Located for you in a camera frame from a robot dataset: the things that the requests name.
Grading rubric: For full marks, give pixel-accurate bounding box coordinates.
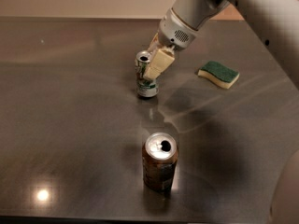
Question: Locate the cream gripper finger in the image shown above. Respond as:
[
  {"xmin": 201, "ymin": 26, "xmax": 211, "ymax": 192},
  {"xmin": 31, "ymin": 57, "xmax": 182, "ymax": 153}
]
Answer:
[
  {"xmin": 148, "ymin": 34, "xmax": 160, "ymax": 53},
  {"xmin": 143, "ymin": 47, "xmax": 175, "ymax": 80}
]

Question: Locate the white green 7up can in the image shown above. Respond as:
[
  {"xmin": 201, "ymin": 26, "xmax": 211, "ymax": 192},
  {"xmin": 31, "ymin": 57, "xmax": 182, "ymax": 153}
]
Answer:
[{"xmin": 135, "ymin": 50, "xmax": 159, "ymax": 98}]

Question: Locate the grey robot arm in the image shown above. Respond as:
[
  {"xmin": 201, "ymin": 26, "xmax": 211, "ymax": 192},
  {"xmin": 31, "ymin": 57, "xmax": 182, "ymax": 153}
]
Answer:
[{"xmin": 144, "ymin": 0, "xmax": 299, "ymax": 224}]

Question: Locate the orange brown soda can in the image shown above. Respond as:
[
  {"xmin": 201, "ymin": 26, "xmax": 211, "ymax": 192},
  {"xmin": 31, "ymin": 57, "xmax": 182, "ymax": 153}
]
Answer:
[{"xmin": 142, "ymin": 133, "xmax": 178, "ymax": 192}]

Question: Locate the green yellow sponge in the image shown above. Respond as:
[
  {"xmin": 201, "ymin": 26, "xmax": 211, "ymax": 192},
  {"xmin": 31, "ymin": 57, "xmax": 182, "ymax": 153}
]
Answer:
[{"xmin": 198, "ymin": 61, "xmax": 239, "ymax": 90}]

